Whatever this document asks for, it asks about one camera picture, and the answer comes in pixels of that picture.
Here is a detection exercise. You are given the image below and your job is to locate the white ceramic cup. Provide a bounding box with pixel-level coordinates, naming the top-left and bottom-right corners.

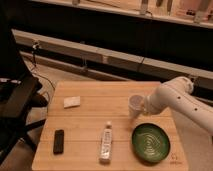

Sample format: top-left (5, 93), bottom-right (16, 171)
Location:
top-left (128, 95), bottom-right (143, 118)

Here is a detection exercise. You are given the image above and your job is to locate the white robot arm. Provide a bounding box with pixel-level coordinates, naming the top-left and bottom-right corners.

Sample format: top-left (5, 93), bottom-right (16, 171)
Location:
top-left (143, 76), bottom-right (213, 136)

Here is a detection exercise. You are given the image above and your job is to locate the clear plastic bottle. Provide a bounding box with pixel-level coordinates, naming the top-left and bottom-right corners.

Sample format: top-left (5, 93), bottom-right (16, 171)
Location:
top-left (99, 121), bottom-right (112, 164)

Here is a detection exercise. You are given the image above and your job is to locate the black remote control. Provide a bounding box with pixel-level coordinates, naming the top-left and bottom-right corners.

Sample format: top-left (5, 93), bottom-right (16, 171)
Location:
top-left (53, 130), bottom-right (64, 154)

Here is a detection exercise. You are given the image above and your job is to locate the white sponge block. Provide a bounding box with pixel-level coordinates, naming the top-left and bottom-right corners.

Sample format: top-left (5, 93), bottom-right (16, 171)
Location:
top-left (64, 96), bottom-right (80, 108)

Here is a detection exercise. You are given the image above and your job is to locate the black cable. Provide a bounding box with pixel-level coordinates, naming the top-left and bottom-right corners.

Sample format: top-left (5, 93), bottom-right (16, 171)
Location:
top-left (31, 44), bottom-right (56, 93)

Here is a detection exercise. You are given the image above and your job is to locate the black chair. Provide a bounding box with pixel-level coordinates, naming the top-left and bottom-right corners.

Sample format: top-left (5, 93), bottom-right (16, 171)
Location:
top-left (0, 19), bottom-right (48, 165)

